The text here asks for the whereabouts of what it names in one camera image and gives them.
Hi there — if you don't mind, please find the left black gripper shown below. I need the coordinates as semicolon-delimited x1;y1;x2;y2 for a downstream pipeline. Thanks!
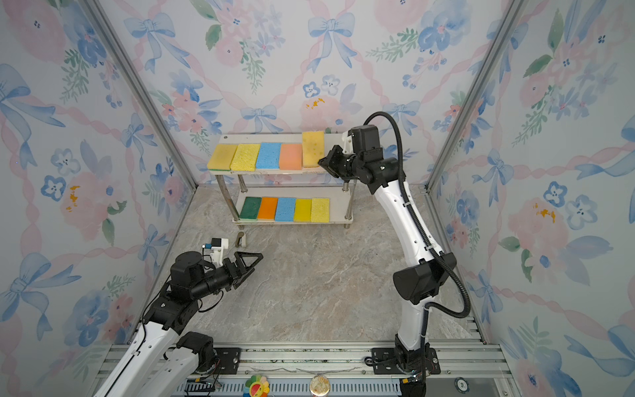
191;252;261;302

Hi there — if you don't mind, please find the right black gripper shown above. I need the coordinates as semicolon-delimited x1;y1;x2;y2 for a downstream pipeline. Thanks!
318;147;365;185

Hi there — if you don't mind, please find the yellow orange sponge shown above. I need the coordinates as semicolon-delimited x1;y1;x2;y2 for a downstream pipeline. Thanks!
302;132;325;169

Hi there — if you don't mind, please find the green scrub sponge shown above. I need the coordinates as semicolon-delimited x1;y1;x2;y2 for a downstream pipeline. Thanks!
240;197;262;222

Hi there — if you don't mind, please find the peach pink sponge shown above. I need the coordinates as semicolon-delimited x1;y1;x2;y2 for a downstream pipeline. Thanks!
279;143;303;170

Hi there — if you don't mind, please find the blue sponge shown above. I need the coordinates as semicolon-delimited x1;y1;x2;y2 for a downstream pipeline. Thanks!
256;142;282;170
274;198;296;223

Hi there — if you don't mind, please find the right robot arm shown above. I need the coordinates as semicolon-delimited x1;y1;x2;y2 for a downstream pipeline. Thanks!
318;125;456;373

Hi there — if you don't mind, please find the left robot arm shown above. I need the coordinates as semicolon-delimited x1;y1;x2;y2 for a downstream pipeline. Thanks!
94;251;263;396

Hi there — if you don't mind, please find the colourful round toy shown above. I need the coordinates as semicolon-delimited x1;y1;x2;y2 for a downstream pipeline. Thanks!
242;375;271;397

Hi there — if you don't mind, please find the round gold badge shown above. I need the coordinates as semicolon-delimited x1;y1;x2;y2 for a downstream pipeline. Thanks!
309;375;331;397

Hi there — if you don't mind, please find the round white dial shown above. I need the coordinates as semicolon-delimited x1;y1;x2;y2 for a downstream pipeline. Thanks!
454;377;470;394

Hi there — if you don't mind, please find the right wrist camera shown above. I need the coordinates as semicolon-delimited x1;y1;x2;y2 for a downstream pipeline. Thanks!
342;132;354;155

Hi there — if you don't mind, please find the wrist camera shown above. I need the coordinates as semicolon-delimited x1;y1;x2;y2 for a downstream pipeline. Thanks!
342;132;354;155
201;238;229;266

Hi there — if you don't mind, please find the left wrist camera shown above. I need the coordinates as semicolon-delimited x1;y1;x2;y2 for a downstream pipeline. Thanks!
201;238;229;266

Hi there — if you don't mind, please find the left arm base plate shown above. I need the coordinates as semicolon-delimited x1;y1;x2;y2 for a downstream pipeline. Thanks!
195;347;242;375

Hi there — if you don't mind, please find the black corrugated cable hose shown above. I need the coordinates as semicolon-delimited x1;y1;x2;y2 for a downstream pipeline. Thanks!
363;111;472;319

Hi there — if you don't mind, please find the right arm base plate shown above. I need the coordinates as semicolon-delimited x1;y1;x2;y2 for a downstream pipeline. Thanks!
364;347;442;376

